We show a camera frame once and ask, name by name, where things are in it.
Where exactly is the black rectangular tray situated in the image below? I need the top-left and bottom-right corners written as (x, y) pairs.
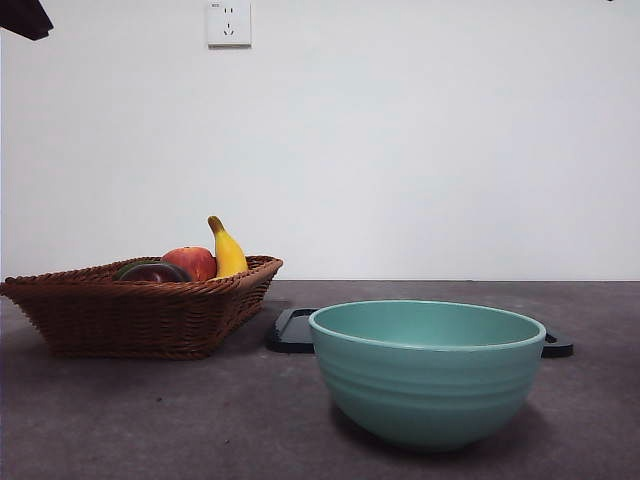
top-left (264, 307), bottom-right (575, 359)

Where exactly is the white wall socket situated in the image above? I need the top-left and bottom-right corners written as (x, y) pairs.
top-left (207, 0), bottom-right (253, 50)

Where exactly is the dark purple plum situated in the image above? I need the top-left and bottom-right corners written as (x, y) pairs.
top-left (119, 263), bottom-right (191, 283)

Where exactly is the brown wicker basket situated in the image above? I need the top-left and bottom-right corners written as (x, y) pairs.
top-left (0, 254), bottom-right (285, 361)

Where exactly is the green avocado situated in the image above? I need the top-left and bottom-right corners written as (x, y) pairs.
top-left (110, 258), bottom-right (192, 283)

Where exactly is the teal ribbed bowl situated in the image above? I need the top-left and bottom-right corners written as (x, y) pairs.
top-left (308, 299), bottom-right (547, 454)

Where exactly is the red yellow apple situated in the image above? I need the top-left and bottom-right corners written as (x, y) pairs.
top-left (161, 245), bottom-right (219, 282)

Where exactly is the yellow banana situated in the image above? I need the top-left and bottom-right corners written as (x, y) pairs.
top-left (207, 215), bottom-right (250, 279)

